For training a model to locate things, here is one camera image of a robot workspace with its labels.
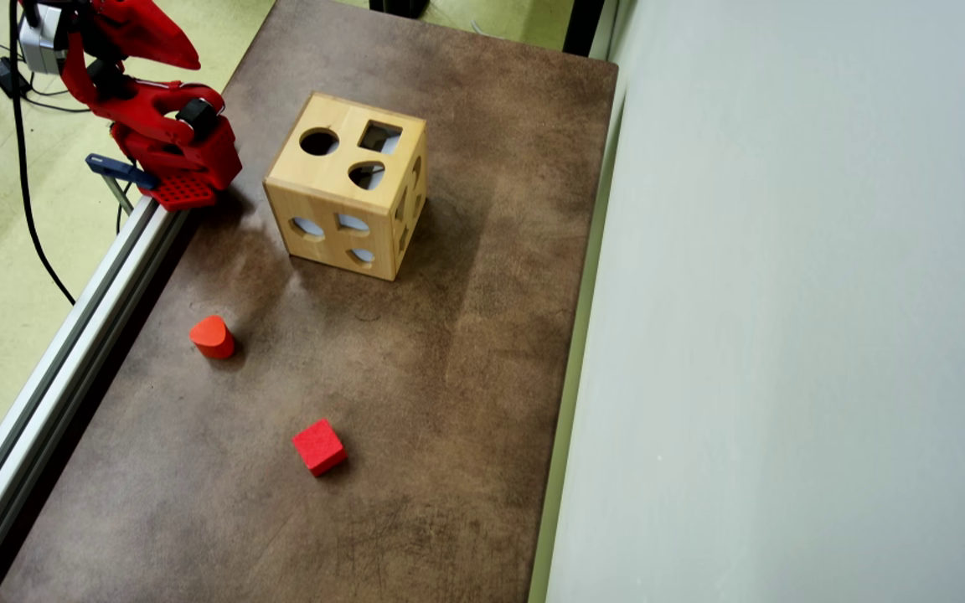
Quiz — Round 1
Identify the black camera cable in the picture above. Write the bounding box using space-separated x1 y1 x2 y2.
8 0 77 306

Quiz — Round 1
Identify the aluminium profile rail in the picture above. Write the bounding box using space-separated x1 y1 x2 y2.
0 194 190 603

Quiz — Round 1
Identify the red cube block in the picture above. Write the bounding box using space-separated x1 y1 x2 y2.
292 418 349 478

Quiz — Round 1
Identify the dark vertical post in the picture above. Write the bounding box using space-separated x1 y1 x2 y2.
562 0 609 58

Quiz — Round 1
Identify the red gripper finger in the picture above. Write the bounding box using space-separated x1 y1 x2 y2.
93 0 201 70

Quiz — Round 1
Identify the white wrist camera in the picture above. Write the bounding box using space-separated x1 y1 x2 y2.
18 4 66 76

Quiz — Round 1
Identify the wooden shape sorter box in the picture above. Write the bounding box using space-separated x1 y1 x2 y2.
263 92 429 282

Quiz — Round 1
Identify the black foot on floor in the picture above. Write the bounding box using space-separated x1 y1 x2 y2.
368 0 431 19

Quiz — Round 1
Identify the blue clamp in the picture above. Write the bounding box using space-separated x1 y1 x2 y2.
85 153 161 192

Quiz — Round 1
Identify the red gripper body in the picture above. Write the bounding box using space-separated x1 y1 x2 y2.
60 0 130 101

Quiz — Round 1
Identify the red teardrop block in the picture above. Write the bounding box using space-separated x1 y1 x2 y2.
188 314 237 361

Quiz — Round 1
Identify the thin black adapter cable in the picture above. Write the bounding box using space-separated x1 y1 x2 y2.
0 39 94 115

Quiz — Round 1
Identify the black power adapter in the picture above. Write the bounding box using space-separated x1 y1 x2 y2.
0 56 33 100

